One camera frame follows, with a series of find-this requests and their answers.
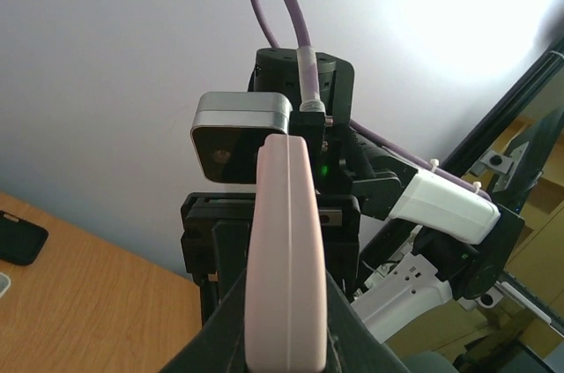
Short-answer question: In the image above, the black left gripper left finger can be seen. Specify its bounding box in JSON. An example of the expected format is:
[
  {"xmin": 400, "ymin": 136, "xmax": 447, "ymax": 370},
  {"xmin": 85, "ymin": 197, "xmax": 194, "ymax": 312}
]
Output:
[{"xmin": 162, "ymin": 271, "xmax": 247, "ymax": 372}]

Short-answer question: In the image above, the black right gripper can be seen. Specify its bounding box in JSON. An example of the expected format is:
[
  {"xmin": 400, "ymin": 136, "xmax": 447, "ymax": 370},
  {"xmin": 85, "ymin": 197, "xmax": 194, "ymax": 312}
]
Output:
[{"xmin": 180, "ymin": 192, "xmax": 360, "ymax": 321}]

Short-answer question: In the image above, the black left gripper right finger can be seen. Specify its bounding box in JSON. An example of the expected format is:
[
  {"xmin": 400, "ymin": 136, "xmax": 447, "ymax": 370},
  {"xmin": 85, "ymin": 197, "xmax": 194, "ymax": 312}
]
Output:
[{"xmin": 324, "ymin": 272, "xmax": 409, "ymax": 373}]

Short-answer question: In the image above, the pink cased smartphone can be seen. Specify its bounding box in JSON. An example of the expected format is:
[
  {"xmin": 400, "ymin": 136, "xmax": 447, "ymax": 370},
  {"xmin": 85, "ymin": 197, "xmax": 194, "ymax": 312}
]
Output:
[{"xmin": 244, "ymin": 135, "xmax": 328, "ymax": 372}]

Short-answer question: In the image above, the black phone case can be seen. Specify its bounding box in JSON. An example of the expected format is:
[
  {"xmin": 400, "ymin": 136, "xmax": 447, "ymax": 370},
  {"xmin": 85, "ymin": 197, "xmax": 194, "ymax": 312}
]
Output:
[{"xmin": 0, "ymin": 211, "xmax": 49, "ymax": 266}]

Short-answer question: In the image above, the white phone case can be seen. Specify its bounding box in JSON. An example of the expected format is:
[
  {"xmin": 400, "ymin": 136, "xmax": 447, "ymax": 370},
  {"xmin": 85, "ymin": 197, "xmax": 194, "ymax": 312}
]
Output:
[{"xmin": 0, "ymin": 272, "xmax": 11, "ymax": 298}]

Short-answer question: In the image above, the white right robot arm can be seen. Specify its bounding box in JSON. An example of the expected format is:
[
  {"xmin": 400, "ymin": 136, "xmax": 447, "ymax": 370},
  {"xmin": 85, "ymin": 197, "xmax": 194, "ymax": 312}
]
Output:
[{"xmin": 191, "ymin": 48, "xmax": 523, "ymax": 342}]

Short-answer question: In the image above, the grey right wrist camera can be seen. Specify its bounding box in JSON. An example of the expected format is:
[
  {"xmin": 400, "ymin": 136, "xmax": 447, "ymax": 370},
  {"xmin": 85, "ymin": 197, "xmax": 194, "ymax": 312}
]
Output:
[{"xmin": 190, "ymin": 92, "xmax": 293, "ymax": 184}]

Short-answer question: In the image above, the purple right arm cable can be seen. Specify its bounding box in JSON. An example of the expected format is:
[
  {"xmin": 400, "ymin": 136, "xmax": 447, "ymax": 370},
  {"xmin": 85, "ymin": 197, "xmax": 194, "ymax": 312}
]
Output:
[{"xmin": 248, "ymin": 0, "xmax": 490, "ymax": 198}]

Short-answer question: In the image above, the black frame post right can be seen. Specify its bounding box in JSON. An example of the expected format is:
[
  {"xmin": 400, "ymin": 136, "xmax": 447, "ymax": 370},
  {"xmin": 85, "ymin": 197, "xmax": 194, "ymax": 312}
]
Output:
[{"xmin": 442, "ymin": 32, "xmax": 563, "ymax": 177}]

